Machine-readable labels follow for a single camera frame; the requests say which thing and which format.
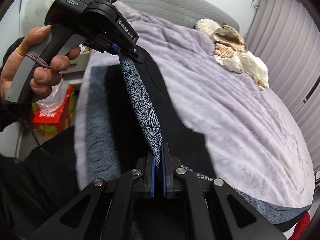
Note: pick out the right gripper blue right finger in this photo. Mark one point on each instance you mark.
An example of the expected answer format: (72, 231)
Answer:
(169, 165)

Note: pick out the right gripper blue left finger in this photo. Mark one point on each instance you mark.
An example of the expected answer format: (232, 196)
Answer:
(150, 175)

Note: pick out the black pants with patterned waistband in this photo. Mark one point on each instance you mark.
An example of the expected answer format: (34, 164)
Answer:
(133, 116)

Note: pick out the person's left hand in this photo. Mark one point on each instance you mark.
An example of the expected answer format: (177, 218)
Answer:
(44, 78)

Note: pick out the grey quilted headboard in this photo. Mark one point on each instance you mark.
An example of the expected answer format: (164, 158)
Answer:
(183, 12)

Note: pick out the lilac plush bed blanket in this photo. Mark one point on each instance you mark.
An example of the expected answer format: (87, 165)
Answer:
(185, 58)

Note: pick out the red printed bag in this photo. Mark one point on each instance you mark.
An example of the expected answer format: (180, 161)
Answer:
(52, 123)

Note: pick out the round cream pillow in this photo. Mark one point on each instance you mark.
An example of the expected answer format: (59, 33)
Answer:
(207, 26)

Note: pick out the pile of beige striped clothes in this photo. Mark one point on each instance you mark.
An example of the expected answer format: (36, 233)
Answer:
(232, 53)

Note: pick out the red knitted sweater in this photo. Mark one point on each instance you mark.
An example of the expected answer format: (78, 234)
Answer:
(301, 227)

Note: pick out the pale pink curtains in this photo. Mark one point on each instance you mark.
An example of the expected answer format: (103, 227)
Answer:
(285, 37)

